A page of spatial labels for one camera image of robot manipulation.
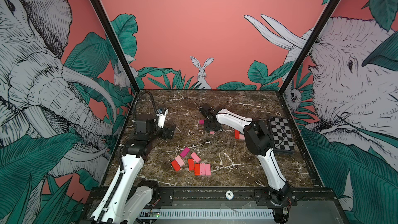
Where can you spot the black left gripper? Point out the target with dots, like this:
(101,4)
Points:
(165,134)

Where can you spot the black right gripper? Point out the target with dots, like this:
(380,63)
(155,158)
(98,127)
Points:
(206,127)

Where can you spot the red row block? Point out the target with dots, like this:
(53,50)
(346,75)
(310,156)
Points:
(237,134)
(197,169)

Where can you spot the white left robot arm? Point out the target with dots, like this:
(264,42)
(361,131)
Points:
(116,207)

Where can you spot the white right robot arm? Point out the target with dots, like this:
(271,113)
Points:
(259,142)

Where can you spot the pink block left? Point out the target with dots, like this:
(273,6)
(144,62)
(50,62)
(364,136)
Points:
(179,161)

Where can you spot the red block far left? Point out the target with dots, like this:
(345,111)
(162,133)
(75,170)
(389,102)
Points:
(175,165)

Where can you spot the pink block centre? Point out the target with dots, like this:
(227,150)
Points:
(195,157)

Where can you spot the red block centre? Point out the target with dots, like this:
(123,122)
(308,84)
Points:
(191,165)

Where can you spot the checkerboard calibration plate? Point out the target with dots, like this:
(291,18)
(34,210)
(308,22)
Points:
(282,135)

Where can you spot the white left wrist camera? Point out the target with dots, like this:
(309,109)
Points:
(161,116)

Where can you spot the black front frame rail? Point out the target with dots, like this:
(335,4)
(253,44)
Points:
(261,195)

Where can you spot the white slotted cable duct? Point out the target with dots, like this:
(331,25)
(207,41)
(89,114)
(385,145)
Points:
(181,213)

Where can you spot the black left corner frame post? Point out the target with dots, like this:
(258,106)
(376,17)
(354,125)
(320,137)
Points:
(112,37)

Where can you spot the black corner frame post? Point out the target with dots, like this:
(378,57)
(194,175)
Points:
(318,28)
(112,37)

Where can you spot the black right corner frame post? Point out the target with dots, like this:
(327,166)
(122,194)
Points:
(318,28)

